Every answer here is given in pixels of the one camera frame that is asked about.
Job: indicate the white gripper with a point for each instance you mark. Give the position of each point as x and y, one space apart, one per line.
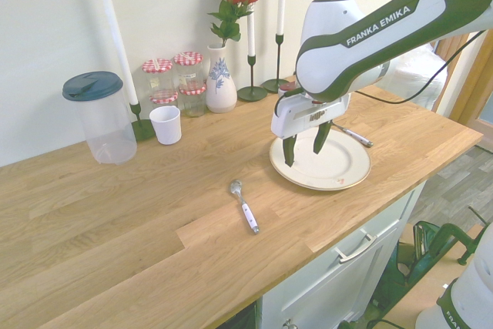
300 115

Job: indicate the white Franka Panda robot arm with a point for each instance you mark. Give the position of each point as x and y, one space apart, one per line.
369 40

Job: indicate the white plate with gold rim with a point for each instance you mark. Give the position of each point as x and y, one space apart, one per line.
327 167

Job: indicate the dark green candle holder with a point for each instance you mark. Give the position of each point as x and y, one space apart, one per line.
274 84
252 93
143 130

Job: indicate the white vase with blue flower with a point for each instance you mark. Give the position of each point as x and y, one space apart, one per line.
220 86

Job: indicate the small jar red checkered lid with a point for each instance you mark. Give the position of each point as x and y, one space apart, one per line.
193 101
163 96

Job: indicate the tall jar red checkered lid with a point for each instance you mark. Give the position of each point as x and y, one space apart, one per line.
157 74
188 69

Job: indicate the white plastic cup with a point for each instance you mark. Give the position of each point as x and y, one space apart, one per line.
165 126

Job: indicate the white kitchen cabinet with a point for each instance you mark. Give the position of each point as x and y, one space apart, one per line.
331 286

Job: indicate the green clamp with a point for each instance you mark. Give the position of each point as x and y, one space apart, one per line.
448 234

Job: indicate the silver cabinet knob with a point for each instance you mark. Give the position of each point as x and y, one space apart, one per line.
289 324

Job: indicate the clear pitcher with blue lid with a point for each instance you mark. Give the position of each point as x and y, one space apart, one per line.
104 121

